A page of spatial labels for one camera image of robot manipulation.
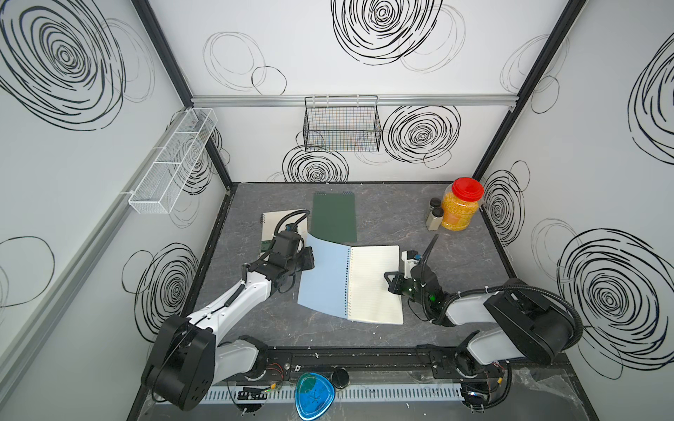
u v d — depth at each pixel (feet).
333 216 3.58
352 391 2.32
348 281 2.89
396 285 2.58
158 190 2.84
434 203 3.32
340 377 2.07
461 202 3.10
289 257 2.19
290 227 2.48
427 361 2.46
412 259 2.65
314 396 2.00
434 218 3.24
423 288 2.24
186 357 1.31
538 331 1.44
